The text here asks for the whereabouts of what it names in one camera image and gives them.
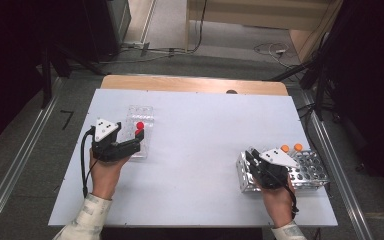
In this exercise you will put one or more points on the metal floor rail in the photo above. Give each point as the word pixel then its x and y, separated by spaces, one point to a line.
pixel 336 140
pixel 20 153

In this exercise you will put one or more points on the white work board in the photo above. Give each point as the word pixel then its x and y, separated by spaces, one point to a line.
pixel 196 133

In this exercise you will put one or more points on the black curtain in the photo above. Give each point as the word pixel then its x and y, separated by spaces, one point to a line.
pixel 10 66
pixel 373 83

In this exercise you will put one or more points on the black stand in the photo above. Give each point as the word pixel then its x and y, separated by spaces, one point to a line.
pixel 46 76

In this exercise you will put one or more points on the perforated metal tube rack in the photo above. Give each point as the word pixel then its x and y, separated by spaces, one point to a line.
pixel 310 175

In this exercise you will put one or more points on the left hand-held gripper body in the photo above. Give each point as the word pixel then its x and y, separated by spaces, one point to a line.
pixel 105 133

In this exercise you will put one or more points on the light wooden desk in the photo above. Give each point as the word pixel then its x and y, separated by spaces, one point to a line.
pixel 263 15

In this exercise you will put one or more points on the person's right hand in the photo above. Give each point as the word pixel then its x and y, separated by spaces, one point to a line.
pixel 278 203

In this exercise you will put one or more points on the person's left hand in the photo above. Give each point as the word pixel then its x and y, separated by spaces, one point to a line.
pixel 108 176

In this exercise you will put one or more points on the red-capped test tube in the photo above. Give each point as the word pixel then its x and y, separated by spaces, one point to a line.
pixel 140 125

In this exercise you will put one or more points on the wooden table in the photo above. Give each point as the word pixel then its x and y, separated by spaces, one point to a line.
pixel 180 84

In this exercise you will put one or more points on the black cabinet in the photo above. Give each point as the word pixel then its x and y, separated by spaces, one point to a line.
pixel 110 23

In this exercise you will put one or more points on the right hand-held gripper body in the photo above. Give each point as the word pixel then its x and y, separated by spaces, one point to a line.
pixel 273 173

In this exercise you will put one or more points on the orange-capped test tube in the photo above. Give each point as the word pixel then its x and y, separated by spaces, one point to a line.
pixel 298 147
pixel 285 148

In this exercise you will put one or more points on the clear plastic tube rack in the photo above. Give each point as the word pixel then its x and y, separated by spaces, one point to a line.
pixel 144 111

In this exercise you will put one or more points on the black tripod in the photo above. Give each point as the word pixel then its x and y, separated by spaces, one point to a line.
pixel 320 83

